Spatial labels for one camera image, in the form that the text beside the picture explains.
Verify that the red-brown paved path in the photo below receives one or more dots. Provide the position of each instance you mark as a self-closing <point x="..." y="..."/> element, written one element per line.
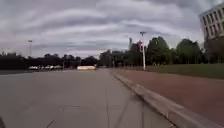
<point x="190" y="90"/>

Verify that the row of parked cars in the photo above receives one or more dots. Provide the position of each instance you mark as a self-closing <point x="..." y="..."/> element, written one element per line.
<point x="45" y="67"/>

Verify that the grey asphalt road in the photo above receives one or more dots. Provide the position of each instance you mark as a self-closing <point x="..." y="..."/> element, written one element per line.
<point x="66" y="100"/>

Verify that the white vehicle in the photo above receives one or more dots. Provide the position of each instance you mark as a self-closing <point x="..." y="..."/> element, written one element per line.
<point x="86" y="67"/>

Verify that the tall distant tower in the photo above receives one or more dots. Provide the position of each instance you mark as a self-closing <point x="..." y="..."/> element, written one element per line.
<point x="130" y="42"/>

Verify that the white lamp pole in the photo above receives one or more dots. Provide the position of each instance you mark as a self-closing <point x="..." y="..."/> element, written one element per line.
<point x="143" y="53"/>

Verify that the grass strip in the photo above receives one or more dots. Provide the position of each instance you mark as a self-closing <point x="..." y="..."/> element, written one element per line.
<point x="190" y="70"/>

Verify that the row of trees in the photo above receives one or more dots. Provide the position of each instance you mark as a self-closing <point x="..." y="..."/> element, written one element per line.
<point x="160" y="53"/>

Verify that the pale kerb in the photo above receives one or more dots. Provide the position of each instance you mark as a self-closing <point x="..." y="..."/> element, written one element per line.
<point x="160" y="101"/>

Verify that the large curved office building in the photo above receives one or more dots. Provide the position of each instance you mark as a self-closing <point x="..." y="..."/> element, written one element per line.
<point x="213" y="23"/>

